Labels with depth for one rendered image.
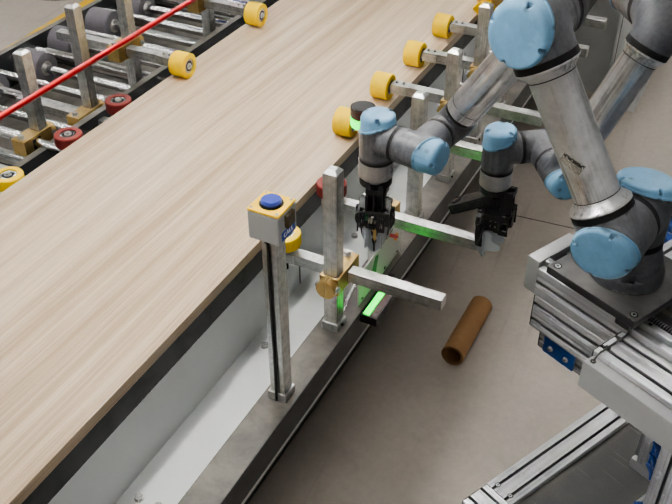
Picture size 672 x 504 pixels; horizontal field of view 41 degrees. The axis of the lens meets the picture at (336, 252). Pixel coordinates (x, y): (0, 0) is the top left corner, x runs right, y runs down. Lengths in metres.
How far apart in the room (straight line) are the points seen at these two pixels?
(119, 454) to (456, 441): 1.29
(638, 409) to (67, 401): 1.09
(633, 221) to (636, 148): 2.83
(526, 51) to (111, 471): 1.16
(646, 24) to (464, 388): 1.54
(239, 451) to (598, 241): 0.86
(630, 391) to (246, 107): 1.46
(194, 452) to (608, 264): 0.99
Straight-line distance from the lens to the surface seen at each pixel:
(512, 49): 1.56
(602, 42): 4.82
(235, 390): 2.18
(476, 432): 2.93
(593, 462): 2.65
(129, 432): 1.94
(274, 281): 1.80
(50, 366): 1.91
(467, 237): 2.25
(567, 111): 1.59
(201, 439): 2.08
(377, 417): 2.95
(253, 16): 3.22
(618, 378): 1.81
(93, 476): 1.89
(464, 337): 3.13
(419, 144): 1.80
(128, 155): 2.54
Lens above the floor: 2.18
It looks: 37 degrees down
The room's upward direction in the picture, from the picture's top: straight up
